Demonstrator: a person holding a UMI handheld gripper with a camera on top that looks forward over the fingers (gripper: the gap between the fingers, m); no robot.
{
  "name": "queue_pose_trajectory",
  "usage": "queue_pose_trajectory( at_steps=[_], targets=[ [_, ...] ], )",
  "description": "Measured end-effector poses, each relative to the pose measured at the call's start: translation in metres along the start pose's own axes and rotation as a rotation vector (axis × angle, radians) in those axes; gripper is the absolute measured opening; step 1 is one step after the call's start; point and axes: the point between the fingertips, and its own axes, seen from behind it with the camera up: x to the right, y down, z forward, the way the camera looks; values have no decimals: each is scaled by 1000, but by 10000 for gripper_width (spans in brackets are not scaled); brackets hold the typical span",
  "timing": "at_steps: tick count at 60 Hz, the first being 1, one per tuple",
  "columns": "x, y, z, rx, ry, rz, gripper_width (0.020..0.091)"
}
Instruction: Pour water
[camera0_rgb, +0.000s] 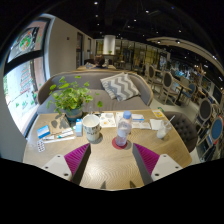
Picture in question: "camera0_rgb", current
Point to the illustrated white leaflet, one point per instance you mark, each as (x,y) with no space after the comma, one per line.
(108,120)

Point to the white paper napkin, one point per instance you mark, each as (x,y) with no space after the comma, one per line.
(155,124)

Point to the flat blue box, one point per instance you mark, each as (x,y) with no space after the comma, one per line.
(43,131)

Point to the brown notebook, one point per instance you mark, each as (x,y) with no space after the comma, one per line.
(60,124)

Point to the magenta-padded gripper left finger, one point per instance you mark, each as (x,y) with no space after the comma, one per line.
(77,159)

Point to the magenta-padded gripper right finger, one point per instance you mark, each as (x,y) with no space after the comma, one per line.
(146,159)

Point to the small blue white carton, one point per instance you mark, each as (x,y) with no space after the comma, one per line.
(78,127)

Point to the grey curved sofa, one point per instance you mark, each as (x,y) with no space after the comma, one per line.
(95,81)

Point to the clear plastic cup with straw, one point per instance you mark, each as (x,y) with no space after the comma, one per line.
(162,131)

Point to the flat round red coaster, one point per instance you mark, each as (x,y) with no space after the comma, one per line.
(114,145)

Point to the dark tufted armchair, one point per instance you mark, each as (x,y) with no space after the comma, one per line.
(183,128)

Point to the blister pack of pills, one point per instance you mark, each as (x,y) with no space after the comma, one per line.
(40,146)

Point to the green potted plant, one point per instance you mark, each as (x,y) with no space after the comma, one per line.
(71,96)

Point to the white printed mug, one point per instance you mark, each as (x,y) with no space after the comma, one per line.
(91,128)

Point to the yellow card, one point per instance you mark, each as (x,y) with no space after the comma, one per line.
(158,114)

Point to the group of ceiling lights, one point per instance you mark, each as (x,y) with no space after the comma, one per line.
(146,11)

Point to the clear blue-capped water bottle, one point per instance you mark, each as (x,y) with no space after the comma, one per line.
(123,131)

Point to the grey white chevron cushion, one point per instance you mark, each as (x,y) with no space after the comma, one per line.
(120,86)

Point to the person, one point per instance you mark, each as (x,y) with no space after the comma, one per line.
(99,61)

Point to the white round pillar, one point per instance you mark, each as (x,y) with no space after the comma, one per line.
(109,45)

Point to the window with festive decals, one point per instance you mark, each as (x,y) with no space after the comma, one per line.
(20,90)

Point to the group of dining chairs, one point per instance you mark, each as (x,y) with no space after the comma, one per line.
(167,81)

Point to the white green tube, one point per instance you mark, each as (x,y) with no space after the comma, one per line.
(65,134)

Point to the white printed paper slip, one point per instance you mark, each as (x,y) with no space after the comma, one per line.
(141,125)

